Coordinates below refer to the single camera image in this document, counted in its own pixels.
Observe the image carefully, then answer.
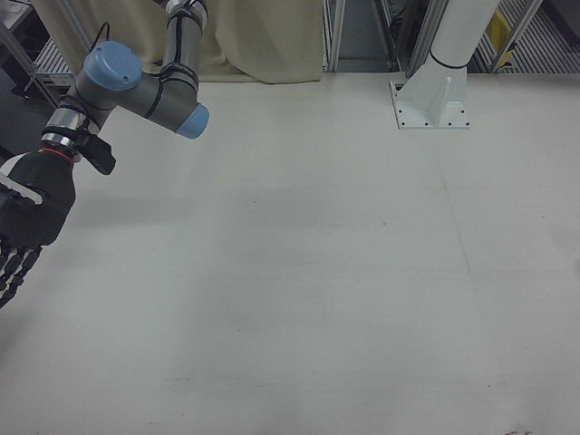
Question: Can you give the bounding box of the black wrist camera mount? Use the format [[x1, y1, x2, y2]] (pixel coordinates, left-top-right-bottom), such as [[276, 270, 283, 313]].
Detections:
[[74, 129, 117, 176]]

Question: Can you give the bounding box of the white pillar with base plate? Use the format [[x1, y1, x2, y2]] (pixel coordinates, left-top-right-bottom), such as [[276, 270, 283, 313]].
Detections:
[[390, 0, 499, 131]]

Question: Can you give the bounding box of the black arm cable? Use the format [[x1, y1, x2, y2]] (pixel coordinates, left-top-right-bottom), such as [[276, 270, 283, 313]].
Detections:
[[88, 22, 112, 52]]

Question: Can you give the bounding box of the black dexterous robot hand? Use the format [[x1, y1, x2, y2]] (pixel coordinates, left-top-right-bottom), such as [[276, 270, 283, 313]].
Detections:
[[0, 149, 77, 310]]

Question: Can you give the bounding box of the yellow tag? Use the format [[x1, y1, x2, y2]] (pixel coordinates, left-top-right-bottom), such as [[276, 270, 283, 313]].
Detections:
[[486, 11, 517, 50]]

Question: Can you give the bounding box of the grey metal shelf rack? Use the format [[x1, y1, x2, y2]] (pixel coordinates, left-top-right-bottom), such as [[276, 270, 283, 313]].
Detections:
[[0, 0, 92, 109]]

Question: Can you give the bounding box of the beige curtain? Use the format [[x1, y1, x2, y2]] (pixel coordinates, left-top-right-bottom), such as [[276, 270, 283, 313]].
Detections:
[[32, 0, 324, 85]]

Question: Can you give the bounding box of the aluminium frame structure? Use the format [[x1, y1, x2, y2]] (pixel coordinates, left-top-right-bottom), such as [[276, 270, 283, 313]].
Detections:
[[322, 0, 448, 73]]

